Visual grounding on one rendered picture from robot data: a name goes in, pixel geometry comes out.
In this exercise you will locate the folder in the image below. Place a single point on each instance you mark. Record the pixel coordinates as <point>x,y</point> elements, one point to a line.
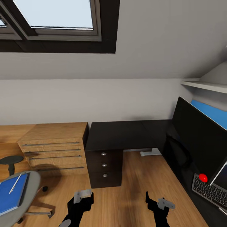
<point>10,201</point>

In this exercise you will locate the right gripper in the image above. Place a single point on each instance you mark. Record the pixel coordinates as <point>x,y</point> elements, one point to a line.
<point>152,205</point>

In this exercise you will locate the monitor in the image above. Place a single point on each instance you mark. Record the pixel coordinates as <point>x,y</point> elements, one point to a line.
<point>203,138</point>

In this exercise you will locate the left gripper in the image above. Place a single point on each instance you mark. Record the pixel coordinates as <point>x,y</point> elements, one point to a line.
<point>83,206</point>

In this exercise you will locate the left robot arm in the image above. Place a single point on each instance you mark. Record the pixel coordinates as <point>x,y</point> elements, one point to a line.
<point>76,207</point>

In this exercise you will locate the swivel chair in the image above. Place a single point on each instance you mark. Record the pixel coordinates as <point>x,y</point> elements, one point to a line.
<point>31,188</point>

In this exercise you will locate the keyboard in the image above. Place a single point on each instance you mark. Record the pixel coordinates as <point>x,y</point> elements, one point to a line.
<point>214,193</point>

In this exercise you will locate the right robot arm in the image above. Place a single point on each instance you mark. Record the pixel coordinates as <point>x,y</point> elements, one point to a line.
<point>160,209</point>

